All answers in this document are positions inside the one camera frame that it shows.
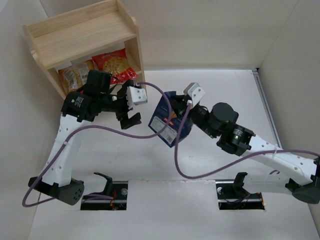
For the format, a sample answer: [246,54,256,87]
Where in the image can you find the red pasta bag front side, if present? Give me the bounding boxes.
[91,48,138,85]

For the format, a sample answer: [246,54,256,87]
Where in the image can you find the blue pasta box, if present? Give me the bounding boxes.
[148,96,193,148]

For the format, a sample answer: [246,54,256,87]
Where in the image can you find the red pasta bag label side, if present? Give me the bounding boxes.
[58,59,96,94]

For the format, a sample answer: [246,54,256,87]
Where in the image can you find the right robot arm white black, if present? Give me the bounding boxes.
[171,95,320,205]

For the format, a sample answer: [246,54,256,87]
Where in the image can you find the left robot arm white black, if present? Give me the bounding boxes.
[28,70,148,206]

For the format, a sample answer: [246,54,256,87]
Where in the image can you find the wooden two-tier shelf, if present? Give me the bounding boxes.
[23,0,145,98]

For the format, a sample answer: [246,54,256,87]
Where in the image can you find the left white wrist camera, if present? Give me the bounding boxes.
[126,86,148,108]

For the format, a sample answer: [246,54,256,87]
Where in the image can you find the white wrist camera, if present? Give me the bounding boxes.
[126,86,148,108]
[183,82,206,106]

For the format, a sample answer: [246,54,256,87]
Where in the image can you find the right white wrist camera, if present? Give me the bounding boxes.
[183,82,206,106]

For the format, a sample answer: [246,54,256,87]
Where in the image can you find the right aluminium table rail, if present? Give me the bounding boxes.
[251,68,283,148]

